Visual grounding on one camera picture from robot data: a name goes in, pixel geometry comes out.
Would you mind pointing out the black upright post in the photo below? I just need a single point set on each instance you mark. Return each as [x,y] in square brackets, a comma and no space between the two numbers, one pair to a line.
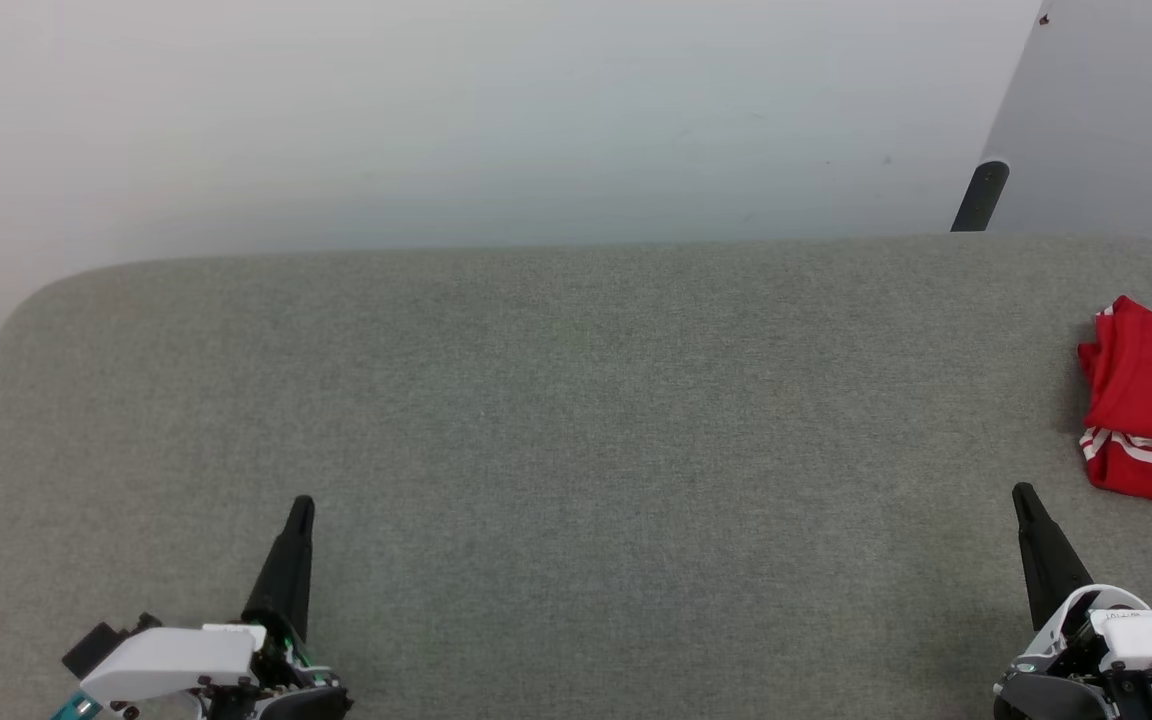
[981,195]

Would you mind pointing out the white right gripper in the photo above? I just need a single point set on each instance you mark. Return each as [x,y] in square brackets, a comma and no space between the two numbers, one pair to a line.
[1136,640]

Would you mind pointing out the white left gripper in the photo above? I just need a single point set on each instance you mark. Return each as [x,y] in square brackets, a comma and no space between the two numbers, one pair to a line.
[176,660]

